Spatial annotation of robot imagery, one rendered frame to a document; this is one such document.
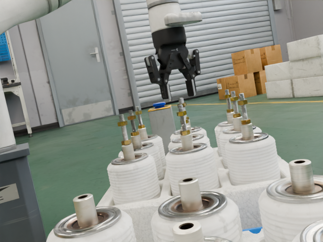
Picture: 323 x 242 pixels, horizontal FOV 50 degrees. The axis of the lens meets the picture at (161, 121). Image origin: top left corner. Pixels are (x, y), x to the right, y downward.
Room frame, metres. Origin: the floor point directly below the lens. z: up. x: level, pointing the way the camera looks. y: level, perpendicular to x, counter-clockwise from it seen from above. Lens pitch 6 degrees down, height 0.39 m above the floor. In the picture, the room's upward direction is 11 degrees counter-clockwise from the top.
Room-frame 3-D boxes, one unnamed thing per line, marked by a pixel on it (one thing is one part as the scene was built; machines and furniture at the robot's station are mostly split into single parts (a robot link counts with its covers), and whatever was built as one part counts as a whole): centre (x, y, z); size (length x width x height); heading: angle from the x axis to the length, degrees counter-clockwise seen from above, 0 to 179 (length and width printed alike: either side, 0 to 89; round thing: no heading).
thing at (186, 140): (0.68, -0.04, 0.26); 0.02 x 0.02 x 0.03
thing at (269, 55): (4.82, -1.59, 0.45); 0.30 x 0.24 x 0.30; 18
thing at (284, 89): (3.73, -1.44, 0.09); 0.39 x 0.39 x 0.18; 21
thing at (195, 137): (0.79, -0.05, 0.25); 0.08 x 0.08 x 0.01
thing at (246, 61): (4.68, -1.26, 0.45); 0.30 x 0.24 x 0.30; 22
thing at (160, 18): (0.78, -0.06, 0.53); 0.11 x 0.09 x 0.06; 33
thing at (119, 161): (0.69, 0.08, 0.25); 0.08 x 0.08 x 0.01
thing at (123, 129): (0.69, 0.08, 0.30); 0.01 x 0.01 x 0.08
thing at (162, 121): (1.09, 0.00, 0.16); 0.07 x 0.07 x 0.31; 85
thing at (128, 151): (0.69, 0.08, 0.26); 0.02 x 0.02 x 0.03
